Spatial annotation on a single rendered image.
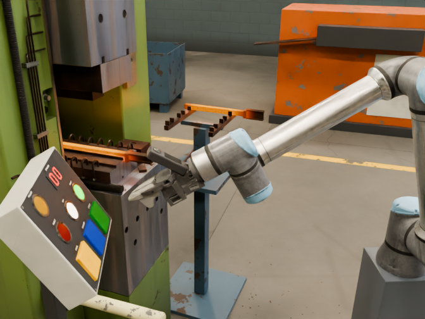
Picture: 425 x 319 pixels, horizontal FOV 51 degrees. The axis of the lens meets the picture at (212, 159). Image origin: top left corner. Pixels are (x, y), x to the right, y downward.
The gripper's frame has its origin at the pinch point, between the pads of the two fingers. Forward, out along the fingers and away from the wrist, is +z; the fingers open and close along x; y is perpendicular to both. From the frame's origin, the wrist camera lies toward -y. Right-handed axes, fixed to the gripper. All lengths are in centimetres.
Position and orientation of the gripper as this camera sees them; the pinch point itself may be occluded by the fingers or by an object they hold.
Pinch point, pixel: (131, 195)
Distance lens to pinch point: 127.2
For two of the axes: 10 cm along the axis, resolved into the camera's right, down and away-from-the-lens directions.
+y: 4.7, 7.9, 3.9
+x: -0.9, -4.0, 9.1
